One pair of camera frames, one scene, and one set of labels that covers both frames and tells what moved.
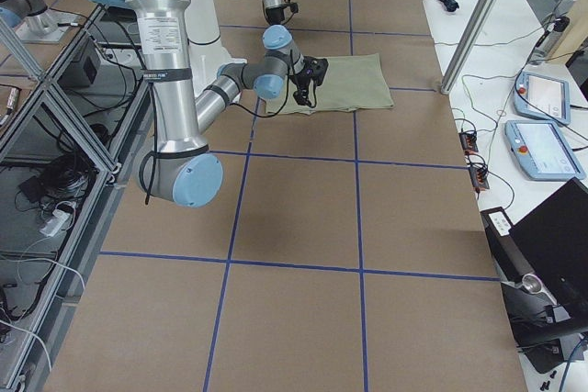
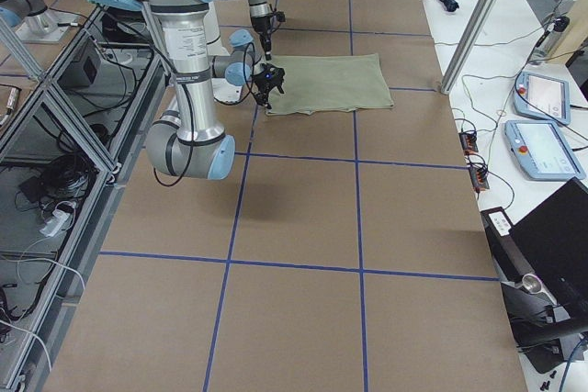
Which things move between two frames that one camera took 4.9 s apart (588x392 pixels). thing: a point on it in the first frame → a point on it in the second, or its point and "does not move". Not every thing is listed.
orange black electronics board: (479, 173) does not move
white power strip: (56, 221) does not move
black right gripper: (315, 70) → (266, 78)
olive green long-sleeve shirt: (351, 83) does not move
